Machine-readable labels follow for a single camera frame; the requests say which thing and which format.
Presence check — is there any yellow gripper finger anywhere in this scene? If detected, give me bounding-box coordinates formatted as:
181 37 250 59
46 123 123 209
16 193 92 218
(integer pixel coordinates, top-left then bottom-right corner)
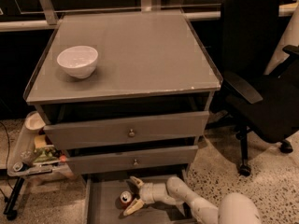
130 176 144 189
123 199 145 217

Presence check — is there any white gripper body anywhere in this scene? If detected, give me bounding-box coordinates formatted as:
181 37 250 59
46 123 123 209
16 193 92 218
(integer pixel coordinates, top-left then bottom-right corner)
139 183 171 204

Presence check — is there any red coke can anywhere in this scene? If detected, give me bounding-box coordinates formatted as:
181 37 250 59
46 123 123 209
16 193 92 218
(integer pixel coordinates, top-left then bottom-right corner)
120 191 133 208

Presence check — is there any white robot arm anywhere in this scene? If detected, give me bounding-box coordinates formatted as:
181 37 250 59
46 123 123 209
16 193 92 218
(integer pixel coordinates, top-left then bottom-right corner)
123 0 299 224

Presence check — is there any round middle drawer knob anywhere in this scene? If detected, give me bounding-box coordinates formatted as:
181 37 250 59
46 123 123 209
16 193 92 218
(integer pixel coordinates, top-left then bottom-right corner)
133 159 139 167

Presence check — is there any round drawer knob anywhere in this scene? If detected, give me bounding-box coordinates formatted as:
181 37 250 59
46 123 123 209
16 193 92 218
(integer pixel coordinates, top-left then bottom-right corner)
128 129 135 137
133 159 139 167

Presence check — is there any bottom grey open drawer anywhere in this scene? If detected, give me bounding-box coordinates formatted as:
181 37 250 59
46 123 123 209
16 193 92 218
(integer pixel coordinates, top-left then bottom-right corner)
84 167 196 224

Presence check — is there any middle grey drawer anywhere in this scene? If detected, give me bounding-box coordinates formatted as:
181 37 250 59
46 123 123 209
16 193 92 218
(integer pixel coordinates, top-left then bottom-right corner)
66 146 198 175

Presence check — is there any round top drawer knob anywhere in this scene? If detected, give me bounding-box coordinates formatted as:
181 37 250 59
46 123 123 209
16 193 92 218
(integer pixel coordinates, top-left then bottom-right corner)
128 129 135 137

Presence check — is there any top grey drawer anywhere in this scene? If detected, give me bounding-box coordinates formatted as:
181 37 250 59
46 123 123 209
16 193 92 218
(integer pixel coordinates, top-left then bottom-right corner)
44 111 209 149

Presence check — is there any grey drawer cabinet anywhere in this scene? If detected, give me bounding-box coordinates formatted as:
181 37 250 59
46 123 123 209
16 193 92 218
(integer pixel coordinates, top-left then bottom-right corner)
22 8 223 185

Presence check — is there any green snack bag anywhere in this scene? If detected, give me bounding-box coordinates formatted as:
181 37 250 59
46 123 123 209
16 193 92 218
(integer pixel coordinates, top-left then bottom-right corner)
34 147 60 163

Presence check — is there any white cup in tray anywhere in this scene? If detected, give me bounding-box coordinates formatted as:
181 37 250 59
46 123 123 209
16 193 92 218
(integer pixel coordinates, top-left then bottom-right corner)
25 112 45 131

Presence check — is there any black tray stand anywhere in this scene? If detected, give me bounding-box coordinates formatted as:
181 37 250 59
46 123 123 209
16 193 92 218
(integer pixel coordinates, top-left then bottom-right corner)
3 177 24 221

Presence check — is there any white ceramic bowl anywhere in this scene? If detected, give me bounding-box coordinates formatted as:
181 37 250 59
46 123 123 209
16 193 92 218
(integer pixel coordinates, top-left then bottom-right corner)
57 46 99 78

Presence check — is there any black office chair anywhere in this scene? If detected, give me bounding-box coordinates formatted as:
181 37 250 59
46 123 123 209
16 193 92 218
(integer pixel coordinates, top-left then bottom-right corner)
210 0 299 176

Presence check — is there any metal window railing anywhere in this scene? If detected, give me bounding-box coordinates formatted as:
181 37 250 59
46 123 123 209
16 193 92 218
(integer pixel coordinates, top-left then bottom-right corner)
0 0 299 34

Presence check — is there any black floor cable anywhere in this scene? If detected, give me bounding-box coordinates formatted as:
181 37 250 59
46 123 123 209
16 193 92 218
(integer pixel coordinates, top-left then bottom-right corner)
0 120 11 203

